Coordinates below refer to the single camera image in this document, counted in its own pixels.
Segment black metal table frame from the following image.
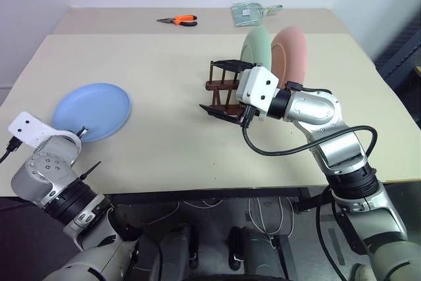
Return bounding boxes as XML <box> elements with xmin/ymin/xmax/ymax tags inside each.
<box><xmin>110</xmin><ymin>186</ymin><xmax>330</xmax><ymax>213</ymax></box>

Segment dark wooden dish rack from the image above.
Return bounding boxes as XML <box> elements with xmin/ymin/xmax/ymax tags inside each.
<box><xmin>204</xmin><ymin>59</ymin><xmax>245</xmax><ymax>118</ymax></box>

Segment grey shoe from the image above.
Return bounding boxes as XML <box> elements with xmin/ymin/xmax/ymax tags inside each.
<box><xmin>353</xmin><ymin>262</ymin><xmax>376</xmax><ymax>281</ymax></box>

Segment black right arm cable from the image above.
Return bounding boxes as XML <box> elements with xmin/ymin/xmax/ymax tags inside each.
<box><xmin>242</xmin><ymin>80</ymin><xmax>379</xmax><ymax>167</ymax></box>

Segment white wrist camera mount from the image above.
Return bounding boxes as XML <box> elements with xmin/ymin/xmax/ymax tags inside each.
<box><xmin>235</xmin><ymin>66</ymin><xmax>280</xmax><ymax>121</ymax></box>
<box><xmin>7</xmin><ymin>111</ymin><xmax>83</xmax><ymax>151</ymax></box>

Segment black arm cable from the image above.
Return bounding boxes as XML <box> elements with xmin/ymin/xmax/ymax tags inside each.
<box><xmin>0</xmin><ymin>136</ymin><xmax>21</xmax><ymax>164</ymax></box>
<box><xmin>242</xmin><ymin>80</ymin><xmax>379</xmax><ymax>167</ymax></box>

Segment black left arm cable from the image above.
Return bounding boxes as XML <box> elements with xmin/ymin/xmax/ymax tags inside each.
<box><xmin>0</xmin><ymin>136</ymin><xmax>21</xmax><ymax>164</ymax></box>

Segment green plate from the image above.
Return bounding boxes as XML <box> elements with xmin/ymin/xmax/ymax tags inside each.
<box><xmin>239</xmin><ymin>26</ymin><xmax>273</xmax><ymax>73</ymax></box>

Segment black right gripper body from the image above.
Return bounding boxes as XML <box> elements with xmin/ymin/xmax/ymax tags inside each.
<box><xmin>238</xmin><ymin>103</ymin><xmax>264</xmax><ymax>128</ymax></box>

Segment pink plate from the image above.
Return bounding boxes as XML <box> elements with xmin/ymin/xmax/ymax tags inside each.
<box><xmin>270</xmin><ymin>25</ymin><xmax>309</xmax><ymax>86</ymax></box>

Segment white floor cable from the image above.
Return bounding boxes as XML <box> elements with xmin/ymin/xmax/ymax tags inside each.
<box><xmin>182</xmin><ymin>195</ymin><xmax>297</xmax><ymax>238</ymax></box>

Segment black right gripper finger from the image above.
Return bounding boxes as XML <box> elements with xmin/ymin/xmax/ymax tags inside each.
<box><xmin>210</xmin><ymin>59</ymin><xmax>257</xmax><ymax>72</ymax></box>
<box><xmin>199</xmin><ymin>103</ymin><xmax>245</xmax><ymax>126</ymax></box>

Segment black crate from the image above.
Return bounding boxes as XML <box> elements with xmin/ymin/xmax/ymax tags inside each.
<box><xmin>374</xmin><ymin>13</ymin><xmax>421</xmax><ymax>84</ymax></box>

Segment orange handled pliers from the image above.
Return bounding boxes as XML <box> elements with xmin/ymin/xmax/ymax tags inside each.
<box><xmin>156</xmin><ymin>14</ymin><xmax>199</xmax><ymax>28</ymax></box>

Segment clear plastic bag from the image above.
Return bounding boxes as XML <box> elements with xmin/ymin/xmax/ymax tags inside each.
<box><xmin>230</xmin><ymin>1</ymin><xmax>284</xmax><ymax>28</ymax></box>

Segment blue plate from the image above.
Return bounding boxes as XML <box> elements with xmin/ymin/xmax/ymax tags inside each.
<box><xmin>52</xmin><ymin>82</ymin><xmax>133</xmax><ymax>144</ymax></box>

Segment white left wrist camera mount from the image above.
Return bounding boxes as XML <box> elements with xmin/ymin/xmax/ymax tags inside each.
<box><xmin>7</xmin><ymin>111</ymin><xmax>83</xmax><ymax>151</ymax></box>

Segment dark robot leg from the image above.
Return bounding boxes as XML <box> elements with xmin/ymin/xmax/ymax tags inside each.
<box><xmin>228</xmin><ymin>226</ymin><xmax>292</xmax><ymax>281</ymax></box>
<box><xmin>137</xmin><ymin>223</ymin><xmax>201</xmax><ymax>281</ymax></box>

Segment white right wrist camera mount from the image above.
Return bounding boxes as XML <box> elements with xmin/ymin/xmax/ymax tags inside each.
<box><xmin>235</xmin><ymin>66</ymin><xmax>280</xmax><ymax>121</ymax></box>

